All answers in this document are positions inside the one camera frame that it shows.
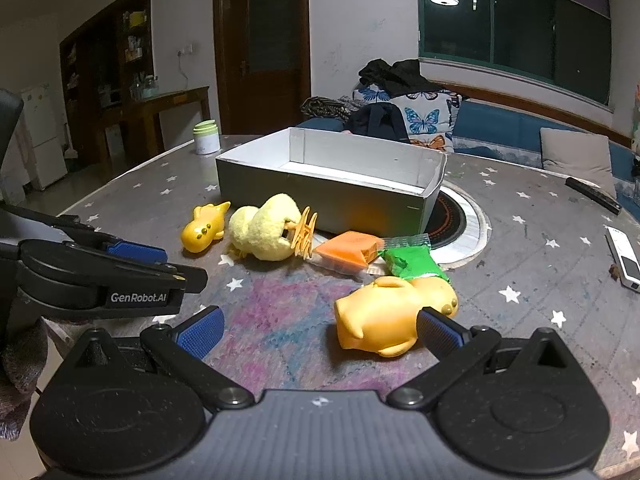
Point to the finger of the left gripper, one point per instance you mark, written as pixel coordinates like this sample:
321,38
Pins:
18,223
196,278

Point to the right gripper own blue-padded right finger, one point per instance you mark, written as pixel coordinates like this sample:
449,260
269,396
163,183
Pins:
461,352

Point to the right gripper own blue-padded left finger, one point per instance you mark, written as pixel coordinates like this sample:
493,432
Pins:
180,351

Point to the large yellow rubber duck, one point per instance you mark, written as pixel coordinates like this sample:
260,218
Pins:
381,317

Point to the green plastic snack bag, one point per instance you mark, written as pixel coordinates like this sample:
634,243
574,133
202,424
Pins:
409,257

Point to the grey knit gloved hand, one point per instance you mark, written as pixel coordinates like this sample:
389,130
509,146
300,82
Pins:
24,355

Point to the small yellow rubber duck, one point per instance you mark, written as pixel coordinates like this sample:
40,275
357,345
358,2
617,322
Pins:
206,227

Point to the yellow plush duck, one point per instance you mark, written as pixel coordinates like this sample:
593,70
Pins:
273,232

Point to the round induction cooktop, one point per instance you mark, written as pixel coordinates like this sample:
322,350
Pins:
458,229

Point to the white refrigerator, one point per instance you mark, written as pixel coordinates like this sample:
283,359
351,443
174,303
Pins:
45,161

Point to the white green lidded jar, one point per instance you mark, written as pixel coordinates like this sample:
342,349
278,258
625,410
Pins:
206,137

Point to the orange snack packet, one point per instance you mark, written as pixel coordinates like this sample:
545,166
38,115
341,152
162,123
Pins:
348,253

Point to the wooden side table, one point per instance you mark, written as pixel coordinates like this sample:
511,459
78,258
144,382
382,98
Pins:
139,122

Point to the grey cardboard box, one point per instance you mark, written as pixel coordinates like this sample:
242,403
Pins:
380,187

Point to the dark wooden shelf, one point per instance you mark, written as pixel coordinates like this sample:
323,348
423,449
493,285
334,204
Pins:
104,57

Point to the black remote control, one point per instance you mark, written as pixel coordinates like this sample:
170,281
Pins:
594,194

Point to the blue sofa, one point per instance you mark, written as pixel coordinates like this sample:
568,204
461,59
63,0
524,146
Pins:
497,132

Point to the patterned dark cloth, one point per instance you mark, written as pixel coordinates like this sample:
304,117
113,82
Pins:
322,107

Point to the beige cushion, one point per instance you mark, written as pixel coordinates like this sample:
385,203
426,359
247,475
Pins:
580,155

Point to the butterfly print pillow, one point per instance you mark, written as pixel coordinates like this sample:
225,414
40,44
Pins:
429,117

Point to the dark wooden door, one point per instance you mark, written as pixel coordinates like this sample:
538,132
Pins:
262,60

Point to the black clothes pile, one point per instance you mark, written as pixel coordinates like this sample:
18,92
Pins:
397,79

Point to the dark green window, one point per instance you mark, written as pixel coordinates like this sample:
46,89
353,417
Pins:
565,43

